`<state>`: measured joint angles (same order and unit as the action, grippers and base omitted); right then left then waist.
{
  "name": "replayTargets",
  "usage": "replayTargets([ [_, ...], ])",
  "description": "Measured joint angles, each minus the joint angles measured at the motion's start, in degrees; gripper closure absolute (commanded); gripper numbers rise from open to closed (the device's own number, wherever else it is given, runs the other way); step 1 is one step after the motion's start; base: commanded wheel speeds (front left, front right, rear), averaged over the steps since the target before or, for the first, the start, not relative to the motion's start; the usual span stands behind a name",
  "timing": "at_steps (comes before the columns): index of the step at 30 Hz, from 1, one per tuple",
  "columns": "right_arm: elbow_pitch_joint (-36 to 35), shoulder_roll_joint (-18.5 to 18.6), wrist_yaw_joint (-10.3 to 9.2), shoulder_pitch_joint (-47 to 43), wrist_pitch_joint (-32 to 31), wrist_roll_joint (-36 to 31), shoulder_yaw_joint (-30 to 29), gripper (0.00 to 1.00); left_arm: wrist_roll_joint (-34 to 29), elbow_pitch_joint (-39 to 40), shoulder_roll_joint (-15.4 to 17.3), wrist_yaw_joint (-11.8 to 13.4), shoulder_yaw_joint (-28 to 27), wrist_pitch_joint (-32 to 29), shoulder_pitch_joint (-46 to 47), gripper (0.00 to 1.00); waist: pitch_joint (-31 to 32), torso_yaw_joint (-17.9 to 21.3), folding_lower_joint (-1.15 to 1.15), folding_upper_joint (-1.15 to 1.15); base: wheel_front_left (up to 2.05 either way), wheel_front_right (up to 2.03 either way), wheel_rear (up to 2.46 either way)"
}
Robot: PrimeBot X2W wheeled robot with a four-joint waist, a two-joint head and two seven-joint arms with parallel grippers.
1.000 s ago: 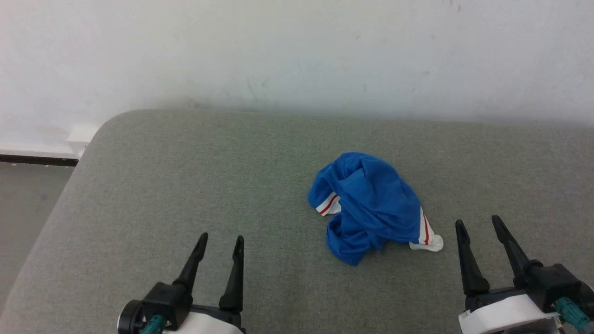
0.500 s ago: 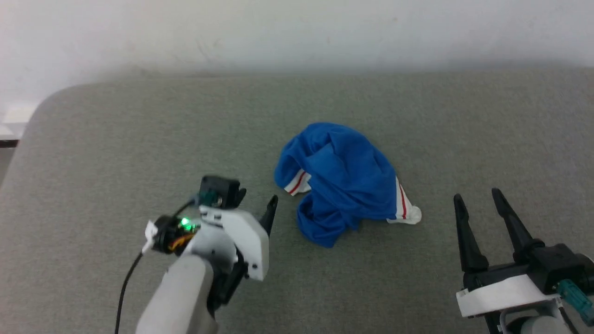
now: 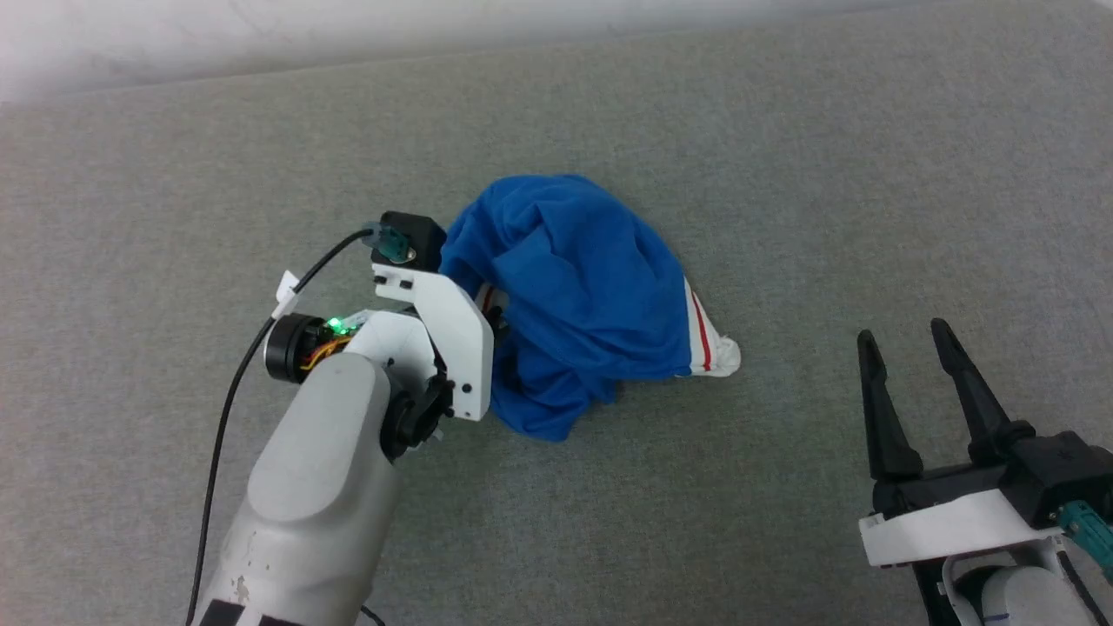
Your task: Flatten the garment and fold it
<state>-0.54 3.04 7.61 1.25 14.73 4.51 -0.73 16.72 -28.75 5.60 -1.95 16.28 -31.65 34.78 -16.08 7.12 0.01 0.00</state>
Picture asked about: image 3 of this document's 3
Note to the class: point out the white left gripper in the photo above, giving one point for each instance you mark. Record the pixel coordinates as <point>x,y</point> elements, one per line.
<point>456,330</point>

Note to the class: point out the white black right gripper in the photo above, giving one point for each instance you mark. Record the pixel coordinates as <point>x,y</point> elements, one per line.
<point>948,526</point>

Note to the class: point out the blue garment with white trim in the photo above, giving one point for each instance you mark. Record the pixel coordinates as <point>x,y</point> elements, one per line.
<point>583,287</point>

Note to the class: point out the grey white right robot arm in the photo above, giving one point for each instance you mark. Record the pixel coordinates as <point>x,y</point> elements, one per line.
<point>1017,600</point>

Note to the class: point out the grey fabric sofa surface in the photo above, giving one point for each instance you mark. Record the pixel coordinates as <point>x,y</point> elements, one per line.
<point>783,191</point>

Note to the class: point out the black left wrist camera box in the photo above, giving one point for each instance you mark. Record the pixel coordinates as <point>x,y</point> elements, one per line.
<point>417,236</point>

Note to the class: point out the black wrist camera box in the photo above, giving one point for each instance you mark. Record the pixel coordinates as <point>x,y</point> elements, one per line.
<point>1061,474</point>
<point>417,236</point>

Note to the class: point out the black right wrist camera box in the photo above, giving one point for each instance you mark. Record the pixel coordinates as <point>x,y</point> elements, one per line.
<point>1061,474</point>

